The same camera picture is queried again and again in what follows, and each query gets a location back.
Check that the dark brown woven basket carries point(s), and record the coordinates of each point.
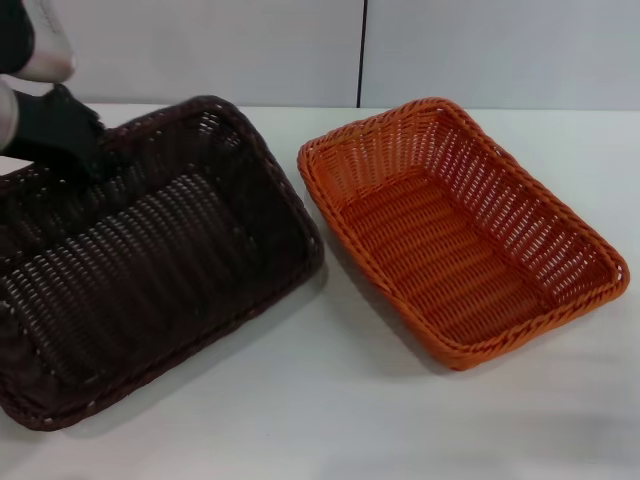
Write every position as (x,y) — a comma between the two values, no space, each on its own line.
(165,260)

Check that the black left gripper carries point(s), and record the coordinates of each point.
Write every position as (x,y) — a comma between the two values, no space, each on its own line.
(50,120)

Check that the orange woven basket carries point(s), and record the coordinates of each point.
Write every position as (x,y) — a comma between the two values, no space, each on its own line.
(450,260)

